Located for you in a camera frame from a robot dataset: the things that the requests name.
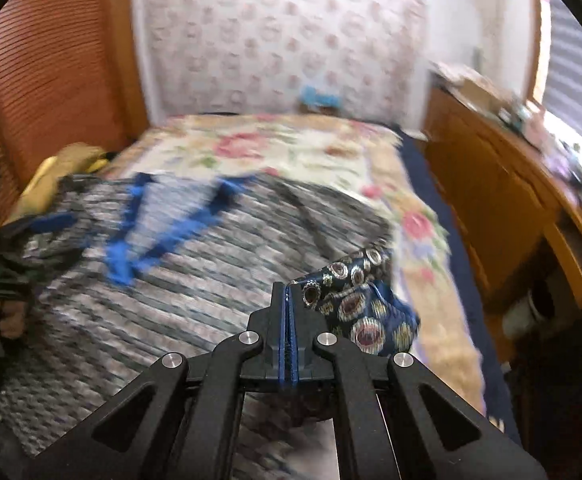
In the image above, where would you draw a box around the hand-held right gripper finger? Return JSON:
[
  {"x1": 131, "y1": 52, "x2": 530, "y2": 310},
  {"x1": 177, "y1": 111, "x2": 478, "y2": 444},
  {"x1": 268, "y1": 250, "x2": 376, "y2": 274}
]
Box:
[
  {"x1": 21, "y1": 282, "x2": 290, "y2": 480},
  {"x1": 288, "y1": 284, "x2": 552, "y2": 480}
]

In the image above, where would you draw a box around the yellow tan cloth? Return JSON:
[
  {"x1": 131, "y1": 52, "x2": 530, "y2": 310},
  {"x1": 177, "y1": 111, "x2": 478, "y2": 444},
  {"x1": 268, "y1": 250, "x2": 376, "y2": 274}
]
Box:
[{"x1": 8, "y1": 142, "x2": 116, "y2": 226}]

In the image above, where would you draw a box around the navy bed sheet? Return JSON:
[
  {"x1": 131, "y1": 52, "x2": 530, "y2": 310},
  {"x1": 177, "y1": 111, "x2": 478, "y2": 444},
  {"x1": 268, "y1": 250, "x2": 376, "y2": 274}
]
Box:
[{"x1": 396, "y1": 130, "x2": 522, "y2": 446}]

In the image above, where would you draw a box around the floral blanket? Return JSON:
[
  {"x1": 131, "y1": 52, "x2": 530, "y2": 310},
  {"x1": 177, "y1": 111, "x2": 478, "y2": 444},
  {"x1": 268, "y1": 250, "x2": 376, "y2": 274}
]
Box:
[{"x1": 116, "y1": 112, "x2": 489, "y2": 416}]

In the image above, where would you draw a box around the wooden headboard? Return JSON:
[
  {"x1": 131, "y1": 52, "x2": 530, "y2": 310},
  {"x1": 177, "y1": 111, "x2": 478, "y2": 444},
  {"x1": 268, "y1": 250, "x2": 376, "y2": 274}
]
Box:
[{"x1": 0, "y1": 0, "x2": 149, "y2": 226}]

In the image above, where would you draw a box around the white container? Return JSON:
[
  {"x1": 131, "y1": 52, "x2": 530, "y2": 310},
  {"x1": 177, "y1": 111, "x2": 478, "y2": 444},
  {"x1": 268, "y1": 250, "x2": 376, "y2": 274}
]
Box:
[{"x1": 503, "y1": 295, "x2": 556, "y2": 336}]

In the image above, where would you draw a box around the small blue box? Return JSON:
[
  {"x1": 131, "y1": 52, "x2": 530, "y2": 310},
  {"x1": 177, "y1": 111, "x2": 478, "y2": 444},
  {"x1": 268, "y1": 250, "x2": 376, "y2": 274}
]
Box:
[{"x1": 298, "y1": 85, "x2": 344, "y2": 111}]

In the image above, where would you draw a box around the wooden cabinet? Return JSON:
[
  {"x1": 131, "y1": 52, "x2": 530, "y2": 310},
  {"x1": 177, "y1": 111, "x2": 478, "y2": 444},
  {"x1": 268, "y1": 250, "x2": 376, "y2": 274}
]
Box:
[{"x1": 423, "y1": 85, "x2": 582, "y2": 361}]

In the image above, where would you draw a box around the clutter of small items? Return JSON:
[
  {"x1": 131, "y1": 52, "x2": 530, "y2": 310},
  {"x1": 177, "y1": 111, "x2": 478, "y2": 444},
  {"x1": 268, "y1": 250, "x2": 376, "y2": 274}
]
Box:
[{"x1": 431, "y1": 60, "x2": 582, "y2": 211}]

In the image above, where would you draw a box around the window blind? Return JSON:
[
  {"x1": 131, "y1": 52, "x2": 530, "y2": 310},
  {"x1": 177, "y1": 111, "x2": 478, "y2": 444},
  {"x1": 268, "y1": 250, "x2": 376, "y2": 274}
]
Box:
[{"x1": 548, "y1": 0, "x2": 582, "y2": 146}]

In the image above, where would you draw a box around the wooden window frame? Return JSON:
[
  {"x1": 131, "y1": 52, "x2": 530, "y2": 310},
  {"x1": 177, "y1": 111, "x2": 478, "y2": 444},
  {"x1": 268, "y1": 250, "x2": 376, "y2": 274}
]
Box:
[{"x1": 527, "y1": 0, "x2": 552, "y2": 108}]

